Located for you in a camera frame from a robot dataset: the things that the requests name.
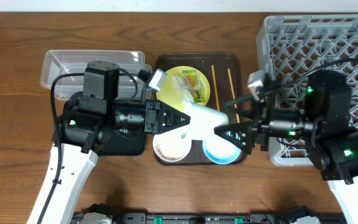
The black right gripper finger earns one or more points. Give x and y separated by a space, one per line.
239 134
238 101

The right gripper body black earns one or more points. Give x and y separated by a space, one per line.
258 128

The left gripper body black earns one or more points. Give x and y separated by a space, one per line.
151 116

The white bowl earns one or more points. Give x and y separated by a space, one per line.
171 146

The leftover rice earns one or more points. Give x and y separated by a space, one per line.
168 153

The white cup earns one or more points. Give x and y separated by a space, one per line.
203 121

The green snack wrapper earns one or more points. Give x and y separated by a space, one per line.
195 85

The wooden chopstick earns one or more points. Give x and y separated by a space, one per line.
215 87
232 92

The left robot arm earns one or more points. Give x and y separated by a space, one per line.
95 122

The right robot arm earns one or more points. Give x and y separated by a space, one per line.
323 125

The black food waste tray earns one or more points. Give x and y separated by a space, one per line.
118 145

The grey dishwasher rack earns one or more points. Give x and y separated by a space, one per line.
290 46

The yellow plate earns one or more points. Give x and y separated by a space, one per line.
168 93

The blue bowl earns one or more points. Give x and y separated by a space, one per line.
220 151

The dark brown serving tray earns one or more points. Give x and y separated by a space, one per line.
202 61

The clear plastic bin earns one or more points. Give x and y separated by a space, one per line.
59 62

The black rail at table edge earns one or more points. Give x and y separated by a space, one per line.
102 213

